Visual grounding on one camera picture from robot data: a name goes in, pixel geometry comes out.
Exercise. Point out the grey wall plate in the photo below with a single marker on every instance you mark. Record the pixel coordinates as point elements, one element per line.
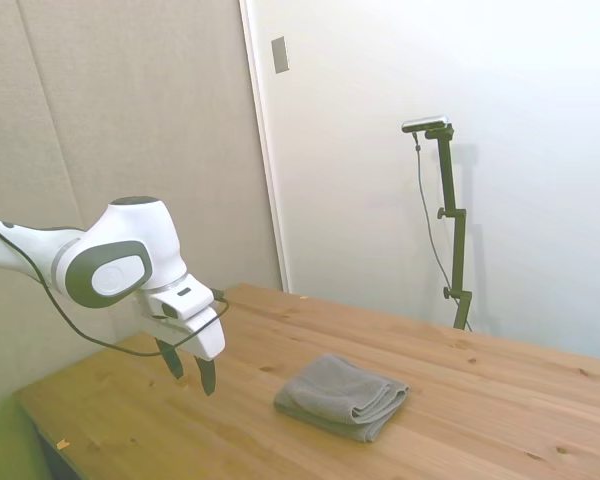
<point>280,55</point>

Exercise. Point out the silver exterior camera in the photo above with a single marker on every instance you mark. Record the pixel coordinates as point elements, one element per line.
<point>425,123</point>

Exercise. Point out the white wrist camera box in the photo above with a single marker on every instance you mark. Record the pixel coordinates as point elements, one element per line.
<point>190,300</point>

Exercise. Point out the white door frame strip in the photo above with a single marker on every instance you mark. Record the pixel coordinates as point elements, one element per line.
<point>262,125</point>

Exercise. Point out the black camera stand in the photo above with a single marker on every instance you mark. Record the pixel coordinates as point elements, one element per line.
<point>459,250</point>

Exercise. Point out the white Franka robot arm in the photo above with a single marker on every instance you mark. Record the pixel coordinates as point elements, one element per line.
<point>125,235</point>

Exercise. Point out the small terry cloth towel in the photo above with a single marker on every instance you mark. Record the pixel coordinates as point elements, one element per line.
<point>337,395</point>

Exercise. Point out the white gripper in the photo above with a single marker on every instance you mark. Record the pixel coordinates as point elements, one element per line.
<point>205,340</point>

